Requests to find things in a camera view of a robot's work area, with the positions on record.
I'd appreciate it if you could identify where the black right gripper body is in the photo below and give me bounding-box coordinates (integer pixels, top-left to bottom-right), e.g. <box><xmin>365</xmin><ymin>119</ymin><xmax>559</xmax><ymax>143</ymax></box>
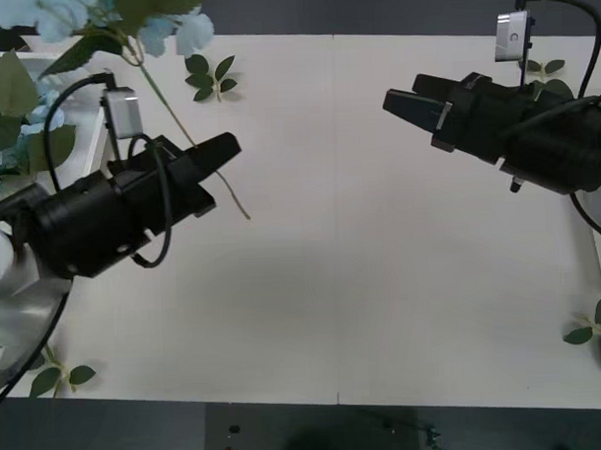
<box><xmin>426</xmin><ymin>70</ymin><xmax>538</xmax><ymax>169</ymax></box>

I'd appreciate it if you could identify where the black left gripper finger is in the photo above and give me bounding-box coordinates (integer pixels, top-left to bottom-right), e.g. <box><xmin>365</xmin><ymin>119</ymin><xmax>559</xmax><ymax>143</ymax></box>
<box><xmin>182</xmin><ymin>131</ymin><xmax>240</xmax><ymax>164</ymax></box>
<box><xmin>190</xmin><ymin>139</ymin><xmax>244</xmax><ymax>184</ymax></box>

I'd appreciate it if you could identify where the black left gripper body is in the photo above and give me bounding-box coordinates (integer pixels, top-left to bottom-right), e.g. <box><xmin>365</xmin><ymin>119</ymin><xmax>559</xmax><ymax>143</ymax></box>
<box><xmin>106</xmin><ymin>132</ymin><xmax>219</xmax><ymax>239</ymax></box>

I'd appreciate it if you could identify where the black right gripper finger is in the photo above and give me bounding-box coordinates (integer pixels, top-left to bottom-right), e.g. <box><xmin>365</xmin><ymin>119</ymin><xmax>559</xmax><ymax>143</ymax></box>
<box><xmin>381</xmin><ymin>86</ymin><xmax>455</xmax><ymax>134</ymax></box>
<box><xmin>412</xmin><ymin>71</ymin><xmax>464</xmax><ymax>105</ymax></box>

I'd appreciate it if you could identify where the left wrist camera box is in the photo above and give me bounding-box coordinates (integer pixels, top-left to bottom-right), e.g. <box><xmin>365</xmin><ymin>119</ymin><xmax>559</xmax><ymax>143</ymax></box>
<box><xmin>101</xmin><ymin>86</ymin><xmax>144</xmax><ymax>141</ymax></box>

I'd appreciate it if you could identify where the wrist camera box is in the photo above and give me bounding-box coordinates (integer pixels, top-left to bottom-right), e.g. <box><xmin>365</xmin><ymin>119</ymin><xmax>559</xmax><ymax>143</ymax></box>
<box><xmin>101</xmin><ymin>86</ymin><xmax>144</xmax><ymax>141</ymax></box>
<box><xmin>492</xmin><ymin>9</ymin><xmax>539</xmax><ymax>89</ymax></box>

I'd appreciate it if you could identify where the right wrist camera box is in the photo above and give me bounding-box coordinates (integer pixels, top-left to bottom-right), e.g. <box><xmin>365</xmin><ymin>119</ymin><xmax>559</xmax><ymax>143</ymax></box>
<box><xmin>492</xmin><ymin>9</ymin><xmax>539</xmax><ymax>89</ymax></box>

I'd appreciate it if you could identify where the black left wrist camera cable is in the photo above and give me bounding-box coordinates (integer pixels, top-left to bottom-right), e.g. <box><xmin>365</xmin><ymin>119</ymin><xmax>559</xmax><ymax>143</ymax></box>
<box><xmin>40</xmin><ymin>66</ymin><xmax>178</xmax><ymax>273</ymax></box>

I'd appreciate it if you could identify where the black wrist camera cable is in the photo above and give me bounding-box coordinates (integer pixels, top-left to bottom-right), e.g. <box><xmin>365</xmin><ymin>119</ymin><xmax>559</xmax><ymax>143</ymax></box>
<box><xmin>513</xmin><ymin>0</ymin><xmax>601</xmax><ymax>105</ymax></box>
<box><xmin>40</xmin><ymin>66</ymin><xmax>178</xmax><ymax>273</ymax></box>

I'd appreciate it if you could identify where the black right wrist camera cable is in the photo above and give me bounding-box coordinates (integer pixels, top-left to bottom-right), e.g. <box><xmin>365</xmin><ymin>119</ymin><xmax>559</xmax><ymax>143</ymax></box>
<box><xmin>513</xmin><ymin>0</ymin><xmax>601</xmax><ymax>105</ymax></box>

